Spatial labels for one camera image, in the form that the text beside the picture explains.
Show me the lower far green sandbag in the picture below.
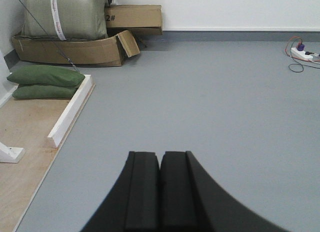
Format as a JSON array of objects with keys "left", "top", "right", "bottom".
[{"left": 12, "top": 85, "right": 77, "bottom": 99}]

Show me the purple plug adapter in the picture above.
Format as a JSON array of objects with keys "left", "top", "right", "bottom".
[{"left": 296, "top": 43, "right": 305, "bottom": 52}]

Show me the open flat cardboard box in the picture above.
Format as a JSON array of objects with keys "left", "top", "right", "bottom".
[{"left": 11, "top": 30, "right": 140, "bottom": 67}]

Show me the closed cardboard box marked 2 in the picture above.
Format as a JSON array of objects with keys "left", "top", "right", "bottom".
[{"left": 104, "top": 5, "right": 163, "bottom": 36}]

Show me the green sandbag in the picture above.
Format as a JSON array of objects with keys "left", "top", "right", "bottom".
[
  {"left": 7, "top": 65, "right": 85, "bottom": 87},
  {"left": 12, "top": 85, "right": 77, "bottom": 99}
]

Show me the upper far green sandbag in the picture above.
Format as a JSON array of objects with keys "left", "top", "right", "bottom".
[{"left": 7, "top": 65, "right": 85, "bottom": 87}]

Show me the far white diagonal brace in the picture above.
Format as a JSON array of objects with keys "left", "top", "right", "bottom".
[{"left": 0, "top": 143, "right": 26, "bottom": 163}]

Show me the large green woven sack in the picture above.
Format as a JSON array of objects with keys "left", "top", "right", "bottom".
[{"left": 21, "top": 0, "right": 108, "bottom": 41}]

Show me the far white edge batten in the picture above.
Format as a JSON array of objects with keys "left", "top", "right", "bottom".
[{"left": 47, "top": 75, "right": 95, "bottom": 148}]

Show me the far steel guy wire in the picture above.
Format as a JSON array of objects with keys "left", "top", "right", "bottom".
[{"left": 11, "top": 0, "right": 81, "bottom": 73}]

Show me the plywood base platform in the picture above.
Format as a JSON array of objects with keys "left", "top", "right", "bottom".
[{"left": 0, "top": 75, "right": 96, "bottom": 232}]

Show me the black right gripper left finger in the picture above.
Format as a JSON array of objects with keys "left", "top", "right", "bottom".
[{"left": 82, "top": 151, "right": 160, "bottom": 231}]

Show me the black thin cable loop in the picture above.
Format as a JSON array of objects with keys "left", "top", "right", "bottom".
[{"left": 287, "top": 57, "right": 320, "bottom": 73}]

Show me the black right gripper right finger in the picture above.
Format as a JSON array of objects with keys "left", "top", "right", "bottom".
[{"left": 160, "top": 151, "right": 285, "bottom": 231}]

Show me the white power strip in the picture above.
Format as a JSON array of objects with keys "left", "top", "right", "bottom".
[{"left": 290, "top": 47, "right": 320, "bottom": 62}]

